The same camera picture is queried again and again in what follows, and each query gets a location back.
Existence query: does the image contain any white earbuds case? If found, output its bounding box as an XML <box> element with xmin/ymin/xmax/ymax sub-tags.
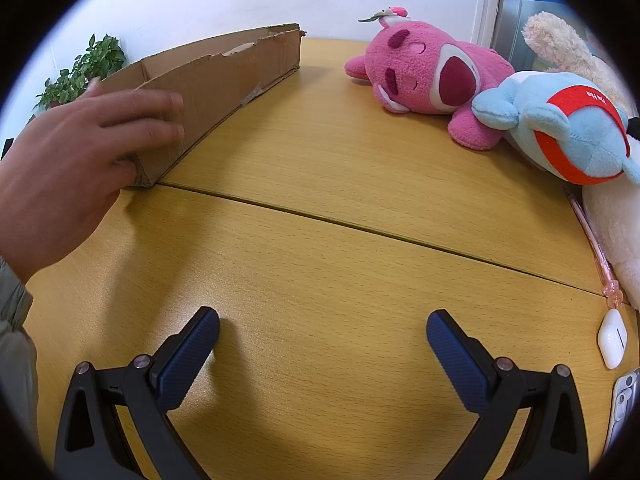
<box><xmin>597</xmin><ymin>309</ymin><xmax>628</xmax><ymax>370</ymax></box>

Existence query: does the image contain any green potted plant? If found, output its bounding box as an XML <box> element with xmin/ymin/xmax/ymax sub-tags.
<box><xmin>35</xmin><ymin>35</ymin><xmax>127</xmax><ymax>110</ymax></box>

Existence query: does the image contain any pink plush bear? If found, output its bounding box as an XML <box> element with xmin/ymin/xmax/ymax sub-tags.
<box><xmin>344</xmin><ymin>6</ymin><xmax>514</xmax><ymax>151</ymax></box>

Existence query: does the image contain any blue red plush toy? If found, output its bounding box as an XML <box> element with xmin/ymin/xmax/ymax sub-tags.
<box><xmin>472</xmin><ymin>70</ymin><xmax>639</xmax><ymax>185</ymax></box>

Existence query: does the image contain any brown cardboard box tray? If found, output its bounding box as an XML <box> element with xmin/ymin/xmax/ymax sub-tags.
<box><xmin>103</xmin><ymin>23</ymin><xmax>305</xmax><ymax>188</ymax></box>

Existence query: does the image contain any person's left hand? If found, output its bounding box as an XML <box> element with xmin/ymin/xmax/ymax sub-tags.
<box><xmin>1</xmin><ymin>80</ymin><xmax>184</xmax><ymax>283</ymax></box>

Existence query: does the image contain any cream fluffy plush toy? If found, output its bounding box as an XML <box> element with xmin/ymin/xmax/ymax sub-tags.
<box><xmin>523</xmin><ymin>11</ymin><xmax>639</xmax><ymax>308</ymax></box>

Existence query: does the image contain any pink pen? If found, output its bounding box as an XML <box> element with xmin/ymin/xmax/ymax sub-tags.
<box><xmin>564</xmin><ymin>190</ymin><xmax>624</xmax><ymax>309</ymax></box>

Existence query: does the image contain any grey jacket sleeve forearm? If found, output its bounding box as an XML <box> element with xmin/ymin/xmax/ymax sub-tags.
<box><xmin>1</xmin><ymin>258</ymin><xmax>40</xmax><ymax>451</ymax></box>

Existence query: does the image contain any silver smartphone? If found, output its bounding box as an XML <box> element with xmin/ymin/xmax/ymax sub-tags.
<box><xmin>603</xmin><ymin>368</ymin><xmax>639</xmax><ymax>453</ymax></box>

